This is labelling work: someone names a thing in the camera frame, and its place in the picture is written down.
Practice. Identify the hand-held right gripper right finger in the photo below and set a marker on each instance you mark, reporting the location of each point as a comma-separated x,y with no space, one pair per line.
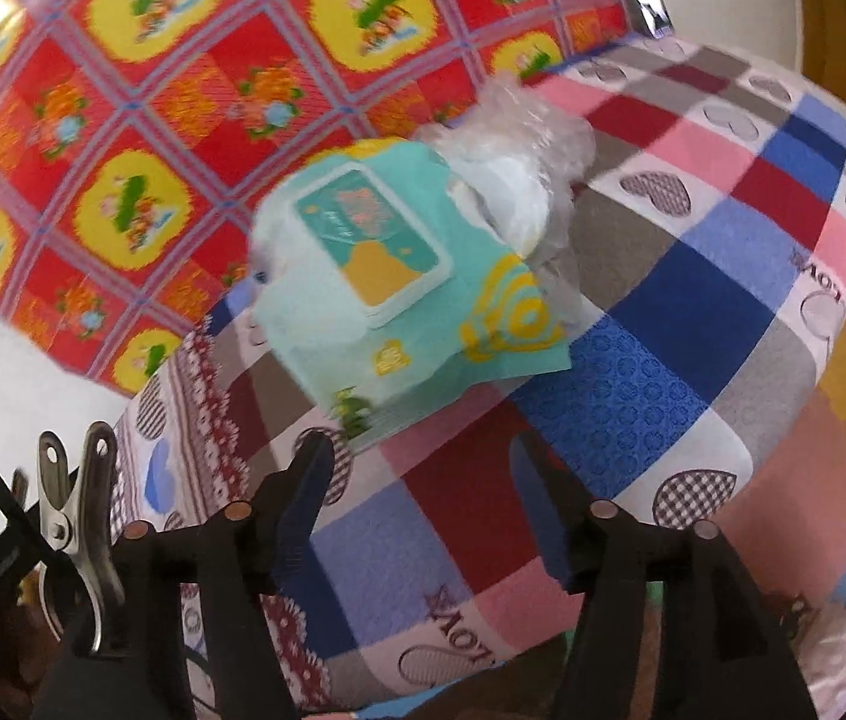
543,487

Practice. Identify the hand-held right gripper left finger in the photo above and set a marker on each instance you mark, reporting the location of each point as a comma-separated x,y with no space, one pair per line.
314,480

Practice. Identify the red floral printed blanket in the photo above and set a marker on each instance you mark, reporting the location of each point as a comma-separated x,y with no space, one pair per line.
205,90

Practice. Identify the clear plastic wrap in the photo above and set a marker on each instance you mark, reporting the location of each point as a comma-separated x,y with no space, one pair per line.
543,127

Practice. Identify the teal wet wipes packet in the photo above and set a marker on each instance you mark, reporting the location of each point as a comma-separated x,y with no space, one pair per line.
363,262

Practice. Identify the metal spring clip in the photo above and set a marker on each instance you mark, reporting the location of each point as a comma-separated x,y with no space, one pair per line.
74,525

